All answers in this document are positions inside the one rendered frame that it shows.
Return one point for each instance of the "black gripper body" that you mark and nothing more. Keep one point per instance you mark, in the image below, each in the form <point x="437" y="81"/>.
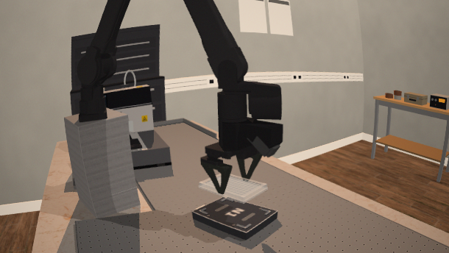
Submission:
<point x="213" y="158"/>

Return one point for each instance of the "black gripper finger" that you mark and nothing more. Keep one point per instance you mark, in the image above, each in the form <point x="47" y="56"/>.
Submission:
<point x="225" y="171"/>
<point x="256" y="158"/>

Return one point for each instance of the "dark grey raised edge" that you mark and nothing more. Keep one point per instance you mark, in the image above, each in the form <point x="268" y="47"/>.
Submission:
<point x="188" y="122"/>

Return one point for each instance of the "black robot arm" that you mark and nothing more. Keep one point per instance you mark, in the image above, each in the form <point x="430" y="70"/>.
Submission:
<point x="219" y="44"/>

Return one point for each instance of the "white multiwell plate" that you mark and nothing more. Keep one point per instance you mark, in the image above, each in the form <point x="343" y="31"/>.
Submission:
<point x="238" y="189"/>

